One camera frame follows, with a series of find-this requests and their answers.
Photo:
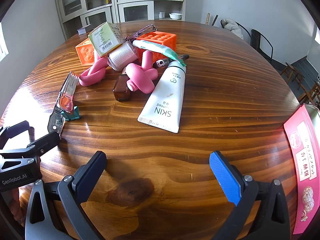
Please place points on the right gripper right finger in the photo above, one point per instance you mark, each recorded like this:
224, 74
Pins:
272, 220

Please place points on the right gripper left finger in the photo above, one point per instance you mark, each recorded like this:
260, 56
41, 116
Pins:
43, 220

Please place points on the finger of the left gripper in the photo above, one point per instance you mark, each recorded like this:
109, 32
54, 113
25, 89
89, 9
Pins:
36, 148
9, 132

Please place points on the teal binder clip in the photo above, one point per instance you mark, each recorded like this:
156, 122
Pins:
75, 115

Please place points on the brown glass bottle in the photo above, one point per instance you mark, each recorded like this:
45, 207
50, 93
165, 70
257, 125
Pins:
121, 91

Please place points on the pink knotted foam tube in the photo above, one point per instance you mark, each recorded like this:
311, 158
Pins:
141, 77

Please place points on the yellow green medicine box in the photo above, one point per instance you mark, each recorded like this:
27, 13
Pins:
105, 38

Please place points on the white gauze bandage roll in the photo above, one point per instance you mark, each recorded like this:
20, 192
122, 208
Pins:
119, 58

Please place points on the white SKIN cleanser tube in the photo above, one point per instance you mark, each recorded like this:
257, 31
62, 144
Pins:
163, 107

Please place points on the white green toothpaste tube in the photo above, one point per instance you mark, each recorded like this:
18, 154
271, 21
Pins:
158, 48

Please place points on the orange cube heart studs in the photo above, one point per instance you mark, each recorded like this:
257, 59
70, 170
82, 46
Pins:
166, 39

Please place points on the person left hand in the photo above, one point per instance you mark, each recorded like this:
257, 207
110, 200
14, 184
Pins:
15, 207

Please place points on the pink metal tin box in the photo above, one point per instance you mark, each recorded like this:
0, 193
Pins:
302, 130

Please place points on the orange cube spiral top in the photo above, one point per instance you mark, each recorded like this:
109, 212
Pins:
85, 52

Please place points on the small card box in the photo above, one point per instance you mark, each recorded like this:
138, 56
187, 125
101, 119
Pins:
83, 30

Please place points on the grey glass door cabinet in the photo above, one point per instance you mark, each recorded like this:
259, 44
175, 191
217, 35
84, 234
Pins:
74, 14

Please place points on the black metal chair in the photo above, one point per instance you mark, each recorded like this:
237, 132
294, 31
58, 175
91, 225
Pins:
257, 39

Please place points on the white bowl on shelf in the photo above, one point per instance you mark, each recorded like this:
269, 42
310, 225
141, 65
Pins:
175, 16

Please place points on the white padded jacket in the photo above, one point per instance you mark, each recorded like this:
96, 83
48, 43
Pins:
232, 26

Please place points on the wooden ruler stick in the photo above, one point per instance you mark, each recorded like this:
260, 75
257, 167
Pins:
207, 19

